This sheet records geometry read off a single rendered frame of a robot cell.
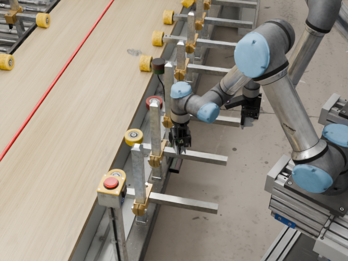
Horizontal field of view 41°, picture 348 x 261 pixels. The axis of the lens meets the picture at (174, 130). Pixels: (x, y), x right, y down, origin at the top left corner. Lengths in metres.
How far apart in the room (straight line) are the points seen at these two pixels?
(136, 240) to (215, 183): 1.23
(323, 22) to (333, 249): 0.78
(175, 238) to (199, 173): 0.54
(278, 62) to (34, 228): 1.02
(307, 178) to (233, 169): 1.69
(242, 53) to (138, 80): 1.06
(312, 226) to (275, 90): 0.64
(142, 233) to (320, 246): 0.70
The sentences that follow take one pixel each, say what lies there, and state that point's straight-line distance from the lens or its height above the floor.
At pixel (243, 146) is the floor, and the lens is 3.30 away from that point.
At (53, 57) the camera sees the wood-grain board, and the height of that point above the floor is 0.90.
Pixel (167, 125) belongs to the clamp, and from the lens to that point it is 2.16.
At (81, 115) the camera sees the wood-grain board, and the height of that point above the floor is 0.90.
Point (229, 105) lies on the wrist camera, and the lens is 2.09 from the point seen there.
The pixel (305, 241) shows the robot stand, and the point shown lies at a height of 0.21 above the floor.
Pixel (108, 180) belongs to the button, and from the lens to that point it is 1.40.
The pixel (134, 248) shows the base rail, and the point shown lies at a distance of 1.88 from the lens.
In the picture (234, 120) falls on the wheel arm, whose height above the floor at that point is 0.86.
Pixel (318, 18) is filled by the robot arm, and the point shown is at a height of 1.48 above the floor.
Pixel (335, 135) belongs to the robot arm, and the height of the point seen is 1.27.
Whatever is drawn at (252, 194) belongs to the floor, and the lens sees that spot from 3.00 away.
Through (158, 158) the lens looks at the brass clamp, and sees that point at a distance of 1.98.
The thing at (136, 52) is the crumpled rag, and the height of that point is 0.91.
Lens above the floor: 2.26
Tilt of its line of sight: 42 degrees down
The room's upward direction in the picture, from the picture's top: straight up
